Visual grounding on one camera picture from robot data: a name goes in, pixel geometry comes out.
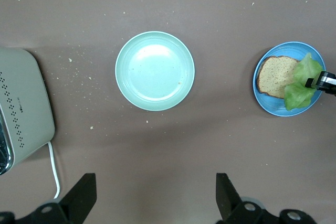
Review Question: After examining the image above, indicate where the blue plate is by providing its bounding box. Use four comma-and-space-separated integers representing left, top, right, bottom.
253, 41, 327, 117

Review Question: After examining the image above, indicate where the white toaster power cord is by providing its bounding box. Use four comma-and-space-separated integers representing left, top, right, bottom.
47, 141, 61, 200

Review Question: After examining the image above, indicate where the green lettuce leaf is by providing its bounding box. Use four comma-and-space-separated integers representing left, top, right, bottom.
284, 52, 324, 111

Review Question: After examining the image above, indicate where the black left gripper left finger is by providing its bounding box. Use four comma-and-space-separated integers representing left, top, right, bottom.
0, 173, 97, 224

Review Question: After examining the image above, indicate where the brown bread slice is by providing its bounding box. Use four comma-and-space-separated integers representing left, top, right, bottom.
256, 55, 301, 100

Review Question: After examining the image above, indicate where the pale green plate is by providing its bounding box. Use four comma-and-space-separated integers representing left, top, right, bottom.
114, 30, 196, 111

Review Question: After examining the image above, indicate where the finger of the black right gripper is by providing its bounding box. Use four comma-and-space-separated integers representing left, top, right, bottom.
305, 70, 336, 96

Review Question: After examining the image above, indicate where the beige and chrome toaster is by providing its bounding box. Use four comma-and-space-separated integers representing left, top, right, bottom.
0, 48, 56, 175

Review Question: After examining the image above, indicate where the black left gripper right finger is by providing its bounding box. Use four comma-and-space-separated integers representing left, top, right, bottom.
216, 173, 316, 224

